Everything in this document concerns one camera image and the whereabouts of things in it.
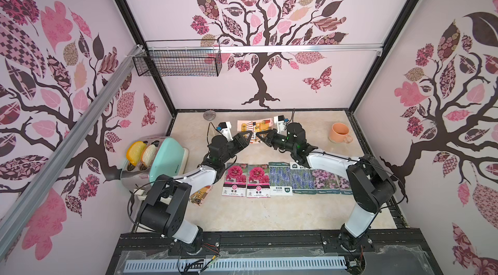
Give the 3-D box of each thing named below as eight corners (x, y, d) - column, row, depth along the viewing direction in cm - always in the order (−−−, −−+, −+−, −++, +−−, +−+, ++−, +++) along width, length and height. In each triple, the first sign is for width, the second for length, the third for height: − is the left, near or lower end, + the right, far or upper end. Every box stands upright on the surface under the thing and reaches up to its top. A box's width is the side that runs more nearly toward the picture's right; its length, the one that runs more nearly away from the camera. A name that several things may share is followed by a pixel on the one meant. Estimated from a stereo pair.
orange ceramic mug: (330, 146, 106) (335, 136, 99) (326, 132, 112) (330, 122, 105) (346, 146, 106) (352, 136, 99) (341, 132, 112) (346, 122, 105)
